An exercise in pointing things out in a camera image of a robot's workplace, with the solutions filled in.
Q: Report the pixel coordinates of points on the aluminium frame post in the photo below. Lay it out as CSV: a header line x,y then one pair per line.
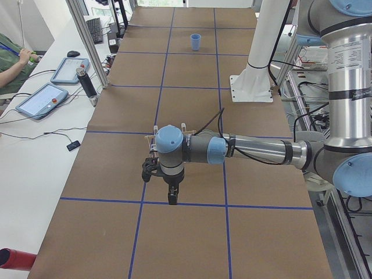
x,y
79,20

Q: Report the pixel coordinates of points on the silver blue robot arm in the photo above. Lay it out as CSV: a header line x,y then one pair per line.
x,y
344,158

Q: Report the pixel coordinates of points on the teach pendant near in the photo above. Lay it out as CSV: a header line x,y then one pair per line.
x,y
42,102

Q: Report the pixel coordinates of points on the blue plastic cup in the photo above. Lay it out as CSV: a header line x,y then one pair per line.
x,y
195,41

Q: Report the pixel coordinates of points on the small black puck device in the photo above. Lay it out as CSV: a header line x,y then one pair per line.
x,y
73,145

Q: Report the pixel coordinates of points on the black water bottle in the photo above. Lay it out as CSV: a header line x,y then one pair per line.
x,y
85,82

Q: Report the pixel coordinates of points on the black keyboard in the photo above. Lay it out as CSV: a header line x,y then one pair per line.
x,y
95,29

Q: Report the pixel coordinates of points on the teach pendant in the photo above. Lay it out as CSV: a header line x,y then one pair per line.
x,y
66,71
42,102

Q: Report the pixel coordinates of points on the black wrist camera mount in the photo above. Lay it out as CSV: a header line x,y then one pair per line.
x,y
150,167

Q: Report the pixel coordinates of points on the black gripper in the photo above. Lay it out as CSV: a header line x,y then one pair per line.
x,y
172,181

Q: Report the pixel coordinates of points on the teach pendant far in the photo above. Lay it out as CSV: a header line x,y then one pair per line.
x,y
66,71

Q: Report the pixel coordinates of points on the red cylinder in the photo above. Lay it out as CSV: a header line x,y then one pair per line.
x,y
17,260

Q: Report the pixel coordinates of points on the person in green shirt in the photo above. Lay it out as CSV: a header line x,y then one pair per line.
x,y
17,64

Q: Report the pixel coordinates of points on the black computer mouse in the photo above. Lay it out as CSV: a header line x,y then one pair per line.
x,y
73,54

